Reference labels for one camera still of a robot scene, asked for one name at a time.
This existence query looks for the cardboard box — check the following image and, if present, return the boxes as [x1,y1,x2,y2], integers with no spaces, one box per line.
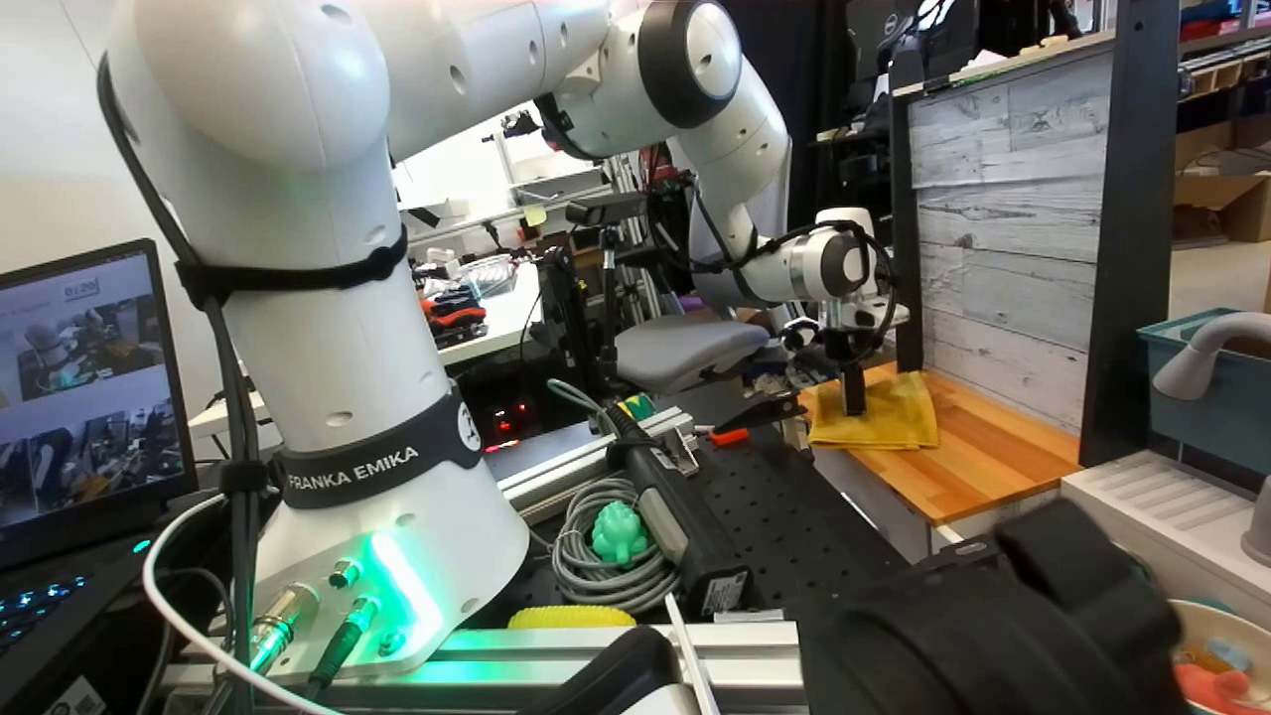
[1170,122,1271,245]

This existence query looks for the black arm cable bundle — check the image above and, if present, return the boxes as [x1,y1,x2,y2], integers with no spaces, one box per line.
[686,173,905,362]

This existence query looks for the black perforated breadboard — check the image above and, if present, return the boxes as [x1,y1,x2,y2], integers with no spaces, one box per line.
[620,421,917,629]

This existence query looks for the white desk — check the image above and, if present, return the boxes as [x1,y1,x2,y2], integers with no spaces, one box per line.
[382,196,549,375]

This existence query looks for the large teal bin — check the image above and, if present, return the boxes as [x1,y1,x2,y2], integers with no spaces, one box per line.
[1133,308,1271,482]

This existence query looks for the white teal bowl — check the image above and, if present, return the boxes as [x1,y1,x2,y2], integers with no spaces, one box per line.
[1170,591,1271,715]

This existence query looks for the silver aluminium rail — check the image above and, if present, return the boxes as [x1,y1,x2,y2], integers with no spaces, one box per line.
[157,621,811,699]

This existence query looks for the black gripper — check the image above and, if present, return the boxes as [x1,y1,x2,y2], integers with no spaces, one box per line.
[811,314,890,416]

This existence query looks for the grey coiled cable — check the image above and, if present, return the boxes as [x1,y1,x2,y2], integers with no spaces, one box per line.
[543,472,686,616]

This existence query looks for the yellow terry towel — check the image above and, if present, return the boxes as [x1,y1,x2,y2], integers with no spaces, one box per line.
[807,368,947,455]

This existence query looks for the black camera housing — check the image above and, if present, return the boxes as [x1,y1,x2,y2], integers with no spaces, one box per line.
[800,496,1190,715]

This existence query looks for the grey office chair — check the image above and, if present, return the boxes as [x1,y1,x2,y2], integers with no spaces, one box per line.
[608,310,800,394]

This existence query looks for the black box red lights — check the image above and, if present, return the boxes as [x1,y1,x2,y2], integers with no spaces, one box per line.
[455,354,588,455]

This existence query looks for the black laptop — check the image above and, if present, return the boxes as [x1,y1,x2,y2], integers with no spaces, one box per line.
[0,239,203,715]

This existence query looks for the black kitchen frame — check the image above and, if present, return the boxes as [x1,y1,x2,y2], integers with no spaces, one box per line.
[885,0,1186,469]

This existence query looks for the green stop button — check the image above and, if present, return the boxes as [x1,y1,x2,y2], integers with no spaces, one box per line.
[588,496,655,574]

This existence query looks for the white base cable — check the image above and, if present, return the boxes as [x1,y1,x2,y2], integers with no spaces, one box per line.
[137,494,333,715]

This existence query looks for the grey toy faucet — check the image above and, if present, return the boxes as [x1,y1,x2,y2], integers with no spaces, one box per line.
[1147,310,1271,574]

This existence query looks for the yellow flat object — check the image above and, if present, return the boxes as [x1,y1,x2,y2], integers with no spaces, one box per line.
[506,604,640,636]

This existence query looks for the orange handled black clamp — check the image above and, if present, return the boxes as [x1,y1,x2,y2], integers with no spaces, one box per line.
[602,394,754,482]

